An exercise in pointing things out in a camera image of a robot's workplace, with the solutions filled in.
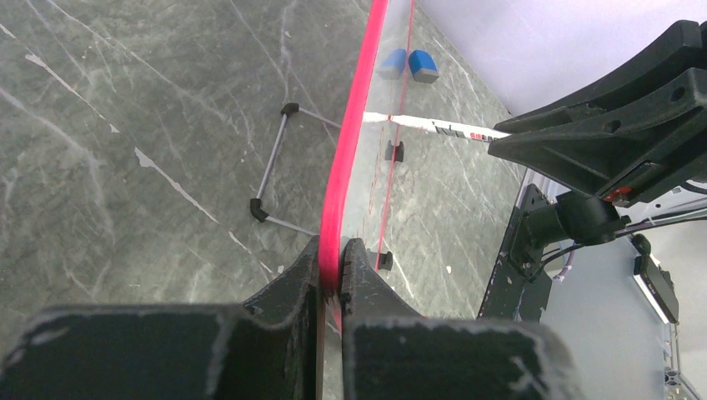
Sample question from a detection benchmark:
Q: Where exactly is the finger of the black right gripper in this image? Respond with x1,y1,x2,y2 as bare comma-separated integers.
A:
494,20,706,133
489,68,706,208

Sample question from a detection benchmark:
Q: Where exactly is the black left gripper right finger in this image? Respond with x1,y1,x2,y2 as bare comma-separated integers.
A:
340,238,585,399

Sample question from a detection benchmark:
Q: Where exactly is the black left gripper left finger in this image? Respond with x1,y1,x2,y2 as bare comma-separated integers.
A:
1,237,322,399

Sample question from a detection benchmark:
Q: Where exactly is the pink-framed whiteboard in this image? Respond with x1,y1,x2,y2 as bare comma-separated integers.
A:
318,1,415,329

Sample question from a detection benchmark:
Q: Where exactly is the red white marker pen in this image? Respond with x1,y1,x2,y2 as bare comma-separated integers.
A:
362,112,509,143

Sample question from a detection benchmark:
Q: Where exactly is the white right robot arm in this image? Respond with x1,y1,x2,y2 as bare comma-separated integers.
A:
489,20,706,268

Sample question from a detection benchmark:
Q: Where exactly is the black whiteboard foot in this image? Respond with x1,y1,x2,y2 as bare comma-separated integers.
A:
384,140,405,163
368,251,394,271

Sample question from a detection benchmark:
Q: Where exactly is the black device on floor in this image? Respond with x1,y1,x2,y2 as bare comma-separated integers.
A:
630,234,679,324

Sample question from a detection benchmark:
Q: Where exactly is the blue eraser block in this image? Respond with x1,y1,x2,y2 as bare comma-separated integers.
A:
409,49,439,84

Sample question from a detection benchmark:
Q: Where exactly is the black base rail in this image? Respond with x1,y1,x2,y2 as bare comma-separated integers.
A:
478,183,552,322

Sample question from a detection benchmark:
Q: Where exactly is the grey wire whiteboard stand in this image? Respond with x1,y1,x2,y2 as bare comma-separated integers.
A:
248,102,343,238

